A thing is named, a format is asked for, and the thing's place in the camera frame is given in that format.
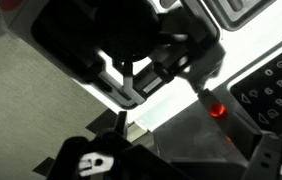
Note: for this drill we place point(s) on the red stove button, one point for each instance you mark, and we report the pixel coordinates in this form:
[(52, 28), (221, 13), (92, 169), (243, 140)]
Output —
[(217, 110)]

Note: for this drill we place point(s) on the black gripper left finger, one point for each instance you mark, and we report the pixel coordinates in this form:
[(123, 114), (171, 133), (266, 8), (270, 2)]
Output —
[(116, 137)]

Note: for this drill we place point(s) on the black stove burner grate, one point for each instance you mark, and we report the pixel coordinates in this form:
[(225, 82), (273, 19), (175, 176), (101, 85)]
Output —
[(127, 49)]

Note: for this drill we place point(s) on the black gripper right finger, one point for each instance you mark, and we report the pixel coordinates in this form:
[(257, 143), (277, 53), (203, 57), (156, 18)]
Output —
[(251, 145)]

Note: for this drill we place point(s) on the black number keypad panel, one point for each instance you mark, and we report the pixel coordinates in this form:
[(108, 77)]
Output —
[(260, 94)]

